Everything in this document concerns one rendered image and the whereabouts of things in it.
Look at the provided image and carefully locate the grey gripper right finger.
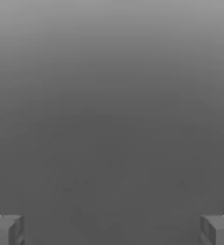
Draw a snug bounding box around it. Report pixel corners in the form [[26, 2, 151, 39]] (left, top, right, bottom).
[[199, 214, 224, 245]]

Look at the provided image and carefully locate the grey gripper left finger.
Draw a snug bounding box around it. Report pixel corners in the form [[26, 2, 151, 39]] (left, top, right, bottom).
[[0, 214, 26, 245]]

